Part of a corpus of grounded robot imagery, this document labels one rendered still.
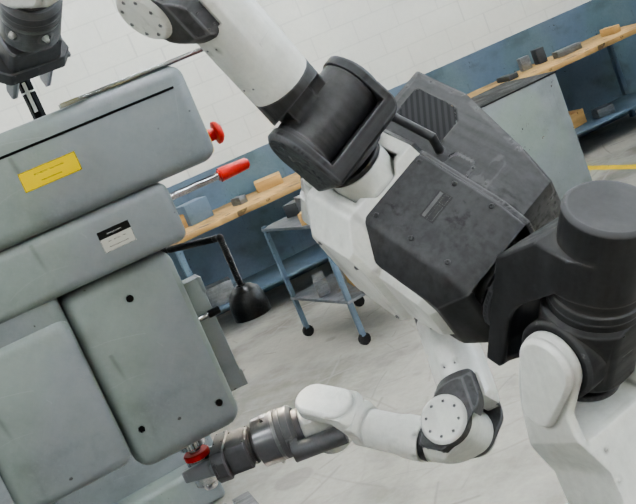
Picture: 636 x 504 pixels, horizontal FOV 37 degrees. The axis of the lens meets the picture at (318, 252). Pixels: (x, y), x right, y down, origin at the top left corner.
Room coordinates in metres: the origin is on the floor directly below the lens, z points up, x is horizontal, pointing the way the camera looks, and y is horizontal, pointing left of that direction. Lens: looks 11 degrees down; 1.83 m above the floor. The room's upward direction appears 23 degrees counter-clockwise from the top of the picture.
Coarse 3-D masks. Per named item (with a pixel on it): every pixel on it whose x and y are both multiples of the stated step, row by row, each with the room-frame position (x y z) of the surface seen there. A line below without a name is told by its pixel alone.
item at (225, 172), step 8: (240, 160) 1.55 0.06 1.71; (224, 168) 1.54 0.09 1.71; (232, 168) 1.54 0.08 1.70; (240, 168) 1.54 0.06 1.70; (248, 168) 1.55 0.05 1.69; (208, 176) 1.53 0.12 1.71; (216, 176) 1.53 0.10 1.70; (224, 176) 1.53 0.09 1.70; (232, 176) 1.54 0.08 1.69; (192, 184) 1.52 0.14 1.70; (200, 184) 1.53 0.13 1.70; (176, 192) 1.51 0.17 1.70; (184, 192) 1.52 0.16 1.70
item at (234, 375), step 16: (192, 288) 1.59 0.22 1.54; (192, 304) 1.59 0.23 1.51; (208, 304) 1.59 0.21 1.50; (208, 320) 1.59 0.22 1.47; (208, 336) 1.59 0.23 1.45; (224, 336) 1.59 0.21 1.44; (224, 352) 1.59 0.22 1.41; (224, 368) 1.59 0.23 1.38; (240, 368) 1.60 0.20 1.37; (240, 384) 1.59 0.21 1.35
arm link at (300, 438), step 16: (272, 416) 1.55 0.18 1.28; (288, 416) 1.54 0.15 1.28; (288, 432) 1.52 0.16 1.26; (304, 432) 1.52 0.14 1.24; (320, 432) 1.51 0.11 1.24; (336, 432) 1.49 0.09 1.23; (288, 448) 1.52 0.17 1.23; (304, 448) 1.50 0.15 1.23; (320, 448) 1.49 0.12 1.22; (336, 448) 1.55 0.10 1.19
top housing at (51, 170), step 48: (96, 96) 1.49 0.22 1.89; (144, 96) 1.49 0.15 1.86; (0, 144) 1.43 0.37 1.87; (48, 144) 1.45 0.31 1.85; (96, 144) 1.47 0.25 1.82; (144, 144) 1.49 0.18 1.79; (192, 144) 1.51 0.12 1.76; (0, 192) 1.42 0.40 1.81; (48, 192) 1.44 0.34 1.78; (96, 192) 1.46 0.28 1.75; (0, 240) 1.42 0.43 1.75
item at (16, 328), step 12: (0, 252) 1.43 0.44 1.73; (36, 312) 1.43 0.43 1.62; (48, 312) 1.44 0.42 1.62; (60, 312) 1.45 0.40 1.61; (0, 324) 1.42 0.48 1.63; (12, 324) 1.42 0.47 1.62; (24, 324) 1.43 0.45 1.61; (36, 324) 1.43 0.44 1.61; (48, 324) 1.44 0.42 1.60; (0, 336) 1.42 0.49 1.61; (12, 336) 1.42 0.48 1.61; (24, 336) 1.43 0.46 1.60
